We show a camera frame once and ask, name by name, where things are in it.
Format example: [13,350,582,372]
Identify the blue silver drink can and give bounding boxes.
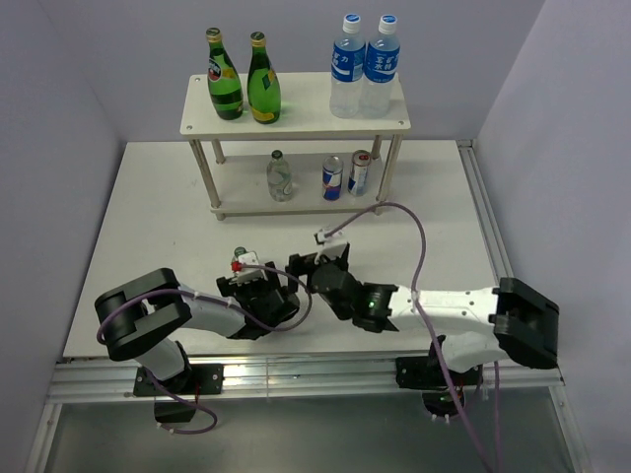
[322,156,343,201]

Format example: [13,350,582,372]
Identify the clear glass bottle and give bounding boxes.
[266,150,293,202]
[233,246,247,261]

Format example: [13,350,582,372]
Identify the green glass bottle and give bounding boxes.
[246,32,281,124]
[206,28,244,120]

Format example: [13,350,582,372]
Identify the green glass bottle front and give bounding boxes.
[206,28,244,120]

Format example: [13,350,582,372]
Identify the clear glass bottle front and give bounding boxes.
[233,246,247,261]

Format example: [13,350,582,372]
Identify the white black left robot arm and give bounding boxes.
[95,251,302,393]

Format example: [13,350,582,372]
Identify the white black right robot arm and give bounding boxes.
[286,241,559,384]

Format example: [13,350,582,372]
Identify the white two-tier shelf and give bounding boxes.
[180,72,411,220]

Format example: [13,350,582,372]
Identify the blue label water bottle right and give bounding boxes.
[360,15,400,118]

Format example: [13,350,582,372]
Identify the blue label water bottle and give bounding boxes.
[360,15,400,118]
[329,14,366,118]

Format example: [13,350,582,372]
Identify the blue label water bottle left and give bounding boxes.
[329,14,366,118]

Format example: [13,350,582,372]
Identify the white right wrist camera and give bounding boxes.
[314,228,348,264]

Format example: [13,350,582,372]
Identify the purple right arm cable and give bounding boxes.
[319,201,502,473]

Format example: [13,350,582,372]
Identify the aluminium rail frame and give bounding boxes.
[26,140,593,472]

